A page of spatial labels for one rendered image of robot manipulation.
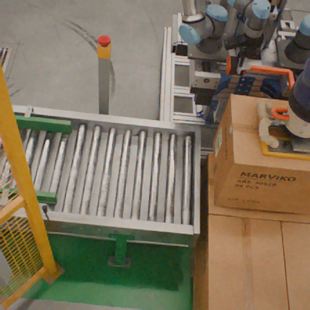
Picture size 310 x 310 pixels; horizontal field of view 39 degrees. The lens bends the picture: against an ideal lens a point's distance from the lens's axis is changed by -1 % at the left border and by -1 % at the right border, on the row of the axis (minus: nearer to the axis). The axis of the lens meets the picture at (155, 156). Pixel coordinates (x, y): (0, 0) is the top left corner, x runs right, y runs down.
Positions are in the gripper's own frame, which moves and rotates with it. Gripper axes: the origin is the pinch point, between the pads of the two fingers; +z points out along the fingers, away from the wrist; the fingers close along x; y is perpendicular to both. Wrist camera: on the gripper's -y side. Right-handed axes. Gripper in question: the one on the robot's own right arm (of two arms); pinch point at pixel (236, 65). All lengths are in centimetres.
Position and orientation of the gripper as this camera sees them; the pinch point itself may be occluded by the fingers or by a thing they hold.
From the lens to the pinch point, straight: 212.5
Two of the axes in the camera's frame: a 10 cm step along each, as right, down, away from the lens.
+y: 9.9, 1.0, 0.4
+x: 0.6, -8.3, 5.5
